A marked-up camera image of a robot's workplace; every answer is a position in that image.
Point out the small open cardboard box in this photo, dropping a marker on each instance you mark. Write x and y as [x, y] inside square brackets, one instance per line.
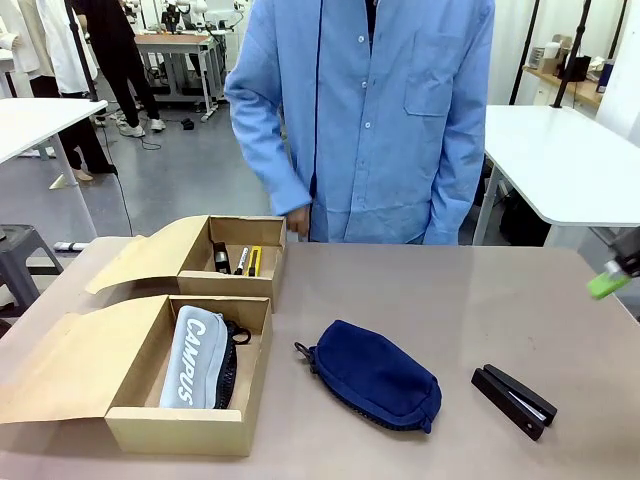
[150, 255]

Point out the grey metal stool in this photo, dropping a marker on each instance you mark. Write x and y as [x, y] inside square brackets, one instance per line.
[22, 255]

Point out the person right forearm blue sleeve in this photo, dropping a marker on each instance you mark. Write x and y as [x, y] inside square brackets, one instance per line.
[275, 165]

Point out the large open cardboard box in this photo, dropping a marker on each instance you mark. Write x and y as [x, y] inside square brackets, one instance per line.
[140, 360]

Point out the black box on shelf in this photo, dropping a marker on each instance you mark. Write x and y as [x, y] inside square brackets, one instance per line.
[577, 67]

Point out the blue bottle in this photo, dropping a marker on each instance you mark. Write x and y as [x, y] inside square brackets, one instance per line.
[605, 75]

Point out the black stand pole with base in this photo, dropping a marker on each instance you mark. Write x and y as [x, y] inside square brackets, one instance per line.
[570, 55]

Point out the yellow black utility knife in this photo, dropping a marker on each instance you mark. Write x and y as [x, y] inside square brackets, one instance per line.
[254, 261]

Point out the brown desk with white legs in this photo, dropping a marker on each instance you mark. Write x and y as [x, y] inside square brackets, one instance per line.
[170, 40]

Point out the black white marker pen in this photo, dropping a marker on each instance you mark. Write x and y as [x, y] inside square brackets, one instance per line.
[242, 260]

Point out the person in blue shirt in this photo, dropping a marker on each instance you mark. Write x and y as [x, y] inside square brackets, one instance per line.
[380, 125]

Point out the white tube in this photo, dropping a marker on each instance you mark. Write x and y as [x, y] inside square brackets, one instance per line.
[70, 246]

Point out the small black floor object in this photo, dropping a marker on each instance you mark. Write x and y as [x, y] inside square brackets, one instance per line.
[186, 123]

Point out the white table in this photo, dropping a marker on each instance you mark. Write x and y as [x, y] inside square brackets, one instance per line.
[40, 122]
[560, 160]

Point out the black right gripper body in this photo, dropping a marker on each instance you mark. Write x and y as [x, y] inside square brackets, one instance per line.
[627, 252]

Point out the small black silver device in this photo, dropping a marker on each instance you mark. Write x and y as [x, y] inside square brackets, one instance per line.
[220, 256]

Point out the navy blue pencil case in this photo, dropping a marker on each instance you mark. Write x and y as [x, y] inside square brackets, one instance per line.
[375, 377]

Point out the black tripod pole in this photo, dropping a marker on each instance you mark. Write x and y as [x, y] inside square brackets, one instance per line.
[82, 50]

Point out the thin black pole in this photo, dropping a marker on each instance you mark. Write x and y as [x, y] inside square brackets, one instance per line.
[524, 50]

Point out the person left forearm blue sleeve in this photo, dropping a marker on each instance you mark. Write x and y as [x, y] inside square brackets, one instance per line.
[452, 200]

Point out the black stapler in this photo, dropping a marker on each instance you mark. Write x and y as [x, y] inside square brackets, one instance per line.
[510, 397]

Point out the person in black clothes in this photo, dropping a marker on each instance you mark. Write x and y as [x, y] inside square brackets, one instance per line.
[115, 55]

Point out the person in white coat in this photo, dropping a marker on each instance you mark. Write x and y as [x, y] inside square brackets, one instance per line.
[65, 55]
[15, 35]

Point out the grey campus pencil case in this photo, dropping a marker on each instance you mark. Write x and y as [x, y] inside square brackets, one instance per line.
[192, 355]

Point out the person right hand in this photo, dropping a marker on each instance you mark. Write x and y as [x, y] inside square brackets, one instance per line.
[299, 222]

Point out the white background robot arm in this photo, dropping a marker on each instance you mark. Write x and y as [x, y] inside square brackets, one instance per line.
[200, 10]

